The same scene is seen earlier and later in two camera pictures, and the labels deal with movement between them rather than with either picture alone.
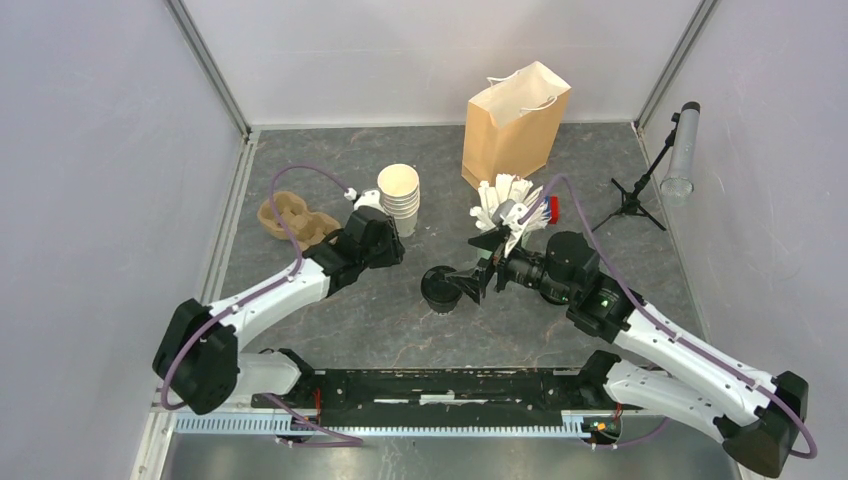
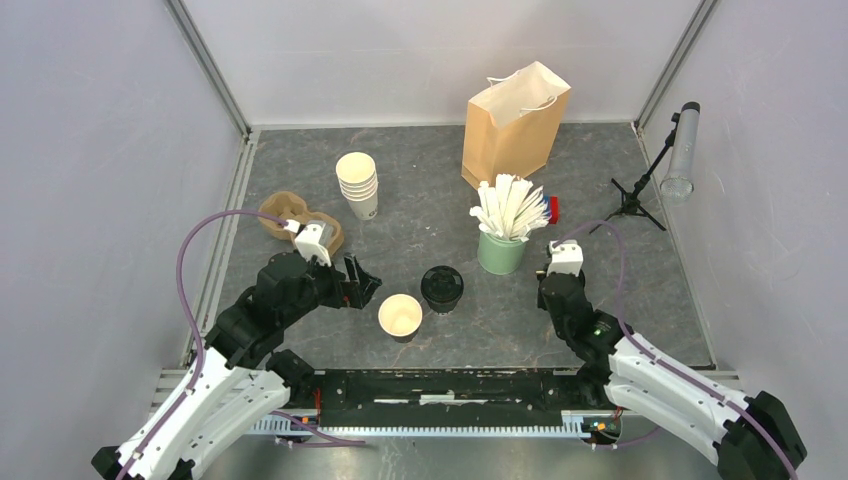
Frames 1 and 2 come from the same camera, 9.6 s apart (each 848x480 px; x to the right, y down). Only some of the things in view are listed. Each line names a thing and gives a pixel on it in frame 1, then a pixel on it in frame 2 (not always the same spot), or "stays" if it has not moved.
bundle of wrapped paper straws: (509, 187) stays
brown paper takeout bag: (513, 125) stays
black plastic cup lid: (436, 288) stays
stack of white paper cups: (399, 191) -> (357, 175)
